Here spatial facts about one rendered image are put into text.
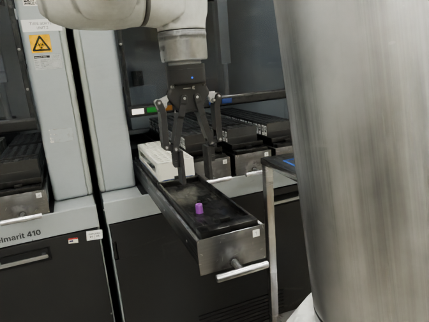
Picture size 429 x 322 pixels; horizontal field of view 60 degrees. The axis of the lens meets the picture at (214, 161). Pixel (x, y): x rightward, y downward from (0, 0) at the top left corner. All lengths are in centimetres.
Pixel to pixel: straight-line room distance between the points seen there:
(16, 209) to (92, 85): 40
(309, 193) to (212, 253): 54
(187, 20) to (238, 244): 41
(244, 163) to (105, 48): 56
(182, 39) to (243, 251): 40
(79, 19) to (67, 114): 57
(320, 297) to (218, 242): 52
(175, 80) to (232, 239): 31
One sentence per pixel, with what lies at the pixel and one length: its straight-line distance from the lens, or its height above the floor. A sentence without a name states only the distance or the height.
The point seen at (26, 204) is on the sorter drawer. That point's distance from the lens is 114.
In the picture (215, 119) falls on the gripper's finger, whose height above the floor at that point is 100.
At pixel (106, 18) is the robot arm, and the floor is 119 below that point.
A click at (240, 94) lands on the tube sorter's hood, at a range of 127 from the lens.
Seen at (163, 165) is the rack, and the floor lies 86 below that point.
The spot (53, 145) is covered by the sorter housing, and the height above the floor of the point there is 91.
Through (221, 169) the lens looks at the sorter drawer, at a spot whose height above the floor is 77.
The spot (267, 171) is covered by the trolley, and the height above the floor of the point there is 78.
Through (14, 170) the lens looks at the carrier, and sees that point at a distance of 120.
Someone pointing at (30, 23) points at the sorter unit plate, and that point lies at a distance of 118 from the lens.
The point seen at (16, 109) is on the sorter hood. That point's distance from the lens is 117.
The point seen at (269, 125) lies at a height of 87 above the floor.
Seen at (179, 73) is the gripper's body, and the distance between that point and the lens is 70.
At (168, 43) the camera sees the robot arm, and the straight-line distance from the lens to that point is 70.
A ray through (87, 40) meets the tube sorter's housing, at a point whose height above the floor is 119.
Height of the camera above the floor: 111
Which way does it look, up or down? 15 degrees down
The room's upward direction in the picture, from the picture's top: 5 degrees counter-clockwise
